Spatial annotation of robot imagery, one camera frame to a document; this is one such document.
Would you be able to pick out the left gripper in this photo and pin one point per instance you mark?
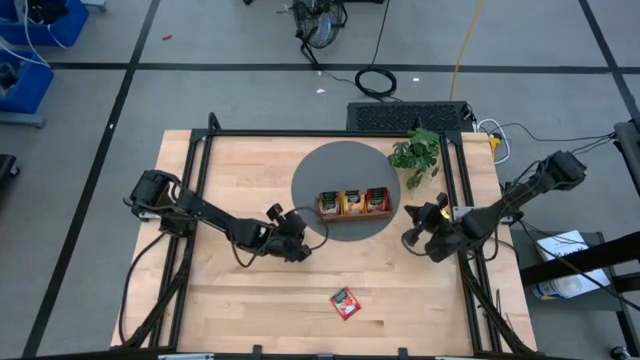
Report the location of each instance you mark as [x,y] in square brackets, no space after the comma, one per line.
[292,230]

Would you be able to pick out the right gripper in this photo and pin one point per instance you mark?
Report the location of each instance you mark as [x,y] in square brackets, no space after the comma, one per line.
[442,235]

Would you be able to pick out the red strawberry tea bag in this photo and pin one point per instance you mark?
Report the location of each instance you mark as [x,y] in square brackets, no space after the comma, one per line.
[378,199]
[345,303]

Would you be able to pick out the beige vanilla cinnamon tea bag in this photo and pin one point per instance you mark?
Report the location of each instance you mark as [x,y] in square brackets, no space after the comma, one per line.
[329,202]

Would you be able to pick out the yellow fruit tea bag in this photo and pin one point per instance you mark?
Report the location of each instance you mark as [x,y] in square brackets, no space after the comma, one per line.
[353,202]

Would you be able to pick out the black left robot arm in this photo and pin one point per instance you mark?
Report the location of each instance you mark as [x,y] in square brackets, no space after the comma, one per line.
[215,215]

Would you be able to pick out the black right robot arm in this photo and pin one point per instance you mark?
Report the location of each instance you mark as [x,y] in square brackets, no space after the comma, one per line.
[525,195]

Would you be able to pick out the wooden compartment tray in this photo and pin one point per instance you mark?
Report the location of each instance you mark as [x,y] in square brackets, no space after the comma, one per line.
[355,218]

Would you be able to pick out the green potted plant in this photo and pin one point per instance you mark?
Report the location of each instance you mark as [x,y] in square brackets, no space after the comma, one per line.
[417,152]

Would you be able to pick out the grey round woven placemat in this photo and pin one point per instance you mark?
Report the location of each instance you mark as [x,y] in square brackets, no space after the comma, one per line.
[345,160]

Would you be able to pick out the black table clamp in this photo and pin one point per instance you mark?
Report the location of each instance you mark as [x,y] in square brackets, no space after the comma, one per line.
[257,351]
[403,353]

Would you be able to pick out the yellow power plug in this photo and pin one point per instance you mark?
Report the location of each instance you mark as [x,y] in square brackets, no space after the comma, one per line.
[494,145]

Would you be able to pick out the silver aluminium extrusion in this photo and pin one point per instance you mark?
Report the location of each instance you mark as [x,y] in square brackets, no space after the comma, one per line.
[452,358]
[185,357]

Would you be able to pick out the white printed papers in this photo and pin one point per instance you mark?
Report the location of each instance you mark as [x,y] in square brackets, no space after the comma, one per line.
[555,245]

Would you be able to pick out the dark grey side table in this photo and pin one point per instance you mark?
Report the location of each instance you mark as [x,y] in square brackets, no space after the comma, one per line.
[575,325]

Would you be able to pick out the black floor fan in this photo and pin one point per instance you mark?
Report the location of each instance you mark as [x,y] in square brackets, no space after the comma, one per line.
[320,25]

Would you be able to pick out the black floor object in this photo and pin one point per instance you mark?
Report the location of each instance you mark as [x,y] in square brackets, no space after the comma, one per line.
[6,167]

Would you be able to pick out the blue plastic bin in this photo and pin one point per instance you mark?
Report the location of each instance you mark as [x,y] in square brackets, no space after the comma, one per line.
[30,90]
[70,25]

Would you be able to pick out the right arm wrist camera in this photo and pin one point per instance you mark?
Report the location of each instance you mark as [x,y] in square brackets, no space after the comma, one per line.
[442,200]

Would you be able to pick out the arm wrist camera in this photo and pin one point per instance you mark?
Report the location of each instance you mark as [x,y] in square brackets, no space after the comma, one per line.
[442,200]
[275,212]

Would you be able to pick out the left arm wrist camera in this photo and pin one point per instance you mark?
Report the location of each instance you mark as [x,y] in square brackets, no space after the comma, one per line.
[275,212]

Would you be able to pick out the black aluminium table frame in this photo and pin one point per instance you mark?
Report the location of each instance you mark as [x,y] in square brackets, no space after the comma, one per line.
[300,133]

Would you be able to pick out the black frame beam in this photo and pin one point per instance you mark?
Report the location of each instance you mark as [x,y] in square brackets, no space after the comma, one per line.
[575,262]

